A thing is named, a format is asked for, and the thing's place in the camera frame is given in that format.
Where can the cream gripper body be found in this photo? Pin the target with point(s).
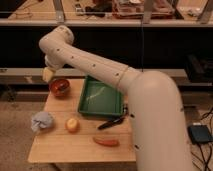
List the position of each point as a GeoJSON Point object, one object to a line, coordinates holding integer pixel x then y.
{"type": "Point", "coordinates": [47, 74]}

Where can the black box on floor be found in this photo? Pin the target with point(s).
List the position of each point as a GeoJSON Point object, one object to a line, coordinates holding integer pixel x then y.
{"type": "Point", "coordinates": [199, 134]}

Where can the red bowl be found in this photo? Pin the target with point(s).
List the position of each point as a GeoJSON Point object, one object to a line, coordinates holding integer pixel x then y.
{"type": "Point", "coordinates": [59, 87]}

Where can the yellow apple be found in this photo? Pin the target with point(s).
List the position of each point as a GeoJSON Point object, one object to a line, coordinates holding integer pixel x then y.
{"type": "Point", "coordinates": [72, 125]}

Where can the green plastic tray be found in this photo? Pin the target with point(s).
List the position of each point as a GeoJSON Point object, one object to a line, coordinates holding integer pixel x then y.
{"type": "Point", "coordinates": [99, 100]}

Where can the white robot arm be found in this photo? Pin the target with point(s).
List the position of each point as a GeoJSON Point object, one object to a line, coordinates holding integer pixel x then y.
{"type": "Point", "coordinates": [155, 106]}

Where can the crumpled grey cloth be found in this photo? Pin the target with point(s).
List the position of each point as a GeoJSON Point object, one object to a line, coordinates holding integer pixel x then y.
{"type": "Point", "coordinates": [41, 120]}

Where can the wooden table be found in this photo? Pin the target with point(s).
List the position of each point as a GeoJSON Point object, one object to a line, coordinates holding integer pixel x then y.
{"type": "Point", "coordinates": [57, 145]}

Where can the black marker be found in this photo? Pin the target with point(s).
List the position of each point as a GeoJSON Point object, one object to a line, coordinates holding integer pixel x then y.
{"type": "Point", "coordinates": [111, 123]}

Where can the orange carrot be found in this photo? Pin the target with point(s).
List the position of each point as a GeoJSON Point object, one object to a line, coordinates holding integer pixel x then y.
{"type": "Point", "coordinates": [106, 142]}

